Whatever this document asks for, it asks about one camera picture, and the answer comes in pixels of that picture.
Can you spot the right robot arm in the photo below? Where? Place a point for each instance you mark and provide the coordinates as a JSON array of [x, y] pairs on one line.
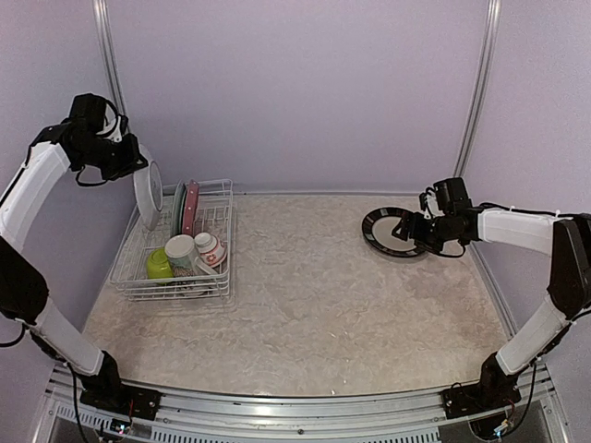
[[561, 241]]

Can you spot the red floral plate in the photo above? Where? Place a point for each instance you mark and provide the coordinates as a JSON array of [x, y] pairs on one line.
[[148, 188]]

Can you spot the red white patterned bowl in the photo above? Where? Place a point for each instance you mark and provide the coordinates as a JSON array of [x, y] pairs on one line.
[[212, 250]]

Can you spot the light teal plate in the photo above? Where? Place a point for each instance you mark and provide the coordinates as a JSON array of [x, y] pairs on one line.
[[177, 209]]

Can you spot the aluminium front rail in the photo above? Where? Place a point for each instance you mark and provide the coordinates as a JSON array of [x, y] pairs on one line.
[[186, 415]]

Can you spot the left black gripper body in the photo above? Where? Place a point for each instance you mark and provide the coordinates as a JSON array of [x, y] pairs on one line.
[[113, 160]]

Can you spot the right aluminium corner post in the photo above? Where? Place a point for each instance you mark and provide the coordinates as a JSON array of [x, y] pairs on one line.
[[478, 97]]

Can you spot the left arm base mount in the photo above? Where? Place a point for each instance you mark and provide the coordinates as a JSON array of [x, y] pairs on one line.
[[131, 401]]

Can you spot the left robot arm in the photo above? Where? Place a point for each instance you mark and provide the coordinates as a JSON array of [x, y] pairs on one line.
[[51, 219]]

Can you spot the white patterned mug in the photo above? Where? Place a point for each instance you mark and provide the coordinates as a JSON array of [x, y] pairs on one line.
[[184, 258]]

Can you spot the white wire dish rack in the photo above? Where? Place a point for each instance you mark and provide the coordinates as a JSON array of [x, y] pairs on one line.
[[214, 215]]

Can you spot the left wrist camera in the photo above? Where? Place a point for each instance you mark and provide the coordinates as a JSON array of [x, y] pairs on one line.
[[115, 124]]

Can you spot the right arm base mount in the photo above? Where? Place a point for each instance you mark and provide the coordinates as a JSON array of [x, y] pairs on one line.
[[463, 400]]

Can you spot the aluminium corner post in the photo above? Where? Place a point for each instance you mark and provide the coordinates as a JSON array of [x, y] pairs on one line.
[[107, 49], [478, 97]]

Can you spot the pink polka dot dish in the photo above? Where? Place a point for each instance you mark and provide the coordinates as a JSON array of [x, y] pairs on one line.
[[190, 206]]

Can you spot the left aluminium corner post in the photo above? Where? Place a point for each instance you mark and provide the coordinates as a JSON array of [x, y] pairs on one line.
[[107, 49]]

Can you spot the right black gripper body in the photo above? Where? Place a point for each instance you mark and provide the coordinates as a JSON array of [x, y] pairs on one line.
[[432, 236]]

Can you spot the green cup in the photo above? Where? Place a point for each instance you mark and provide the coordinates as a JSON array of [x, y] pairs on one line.
[[157, 265]]

